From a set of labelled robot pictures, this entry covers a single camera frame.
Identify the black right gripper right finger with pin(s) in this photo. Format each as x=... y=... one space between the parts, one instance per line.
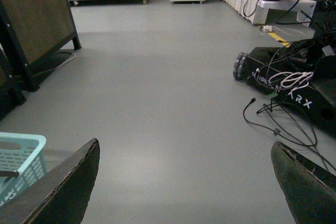
x=308 y=188

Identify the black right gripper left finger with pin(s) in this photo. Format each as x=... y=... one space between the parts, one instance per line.
x=61 y=196

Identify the light blue plastic basket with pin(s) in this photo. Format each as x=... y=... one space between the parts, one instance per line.
x=22 y=163

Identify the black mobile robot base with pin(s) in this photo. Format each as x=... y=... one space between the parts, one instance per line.
x=302 y=75

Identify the white power strip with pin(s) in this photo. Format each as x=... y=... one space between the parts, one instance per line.
x=267 y=28

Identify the dark wooden display stand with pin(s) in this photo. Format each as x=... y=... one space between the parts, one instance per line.
x=32 y=33

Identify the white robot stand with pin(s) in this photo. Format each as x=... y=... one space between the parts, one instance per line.
x=303 y=8

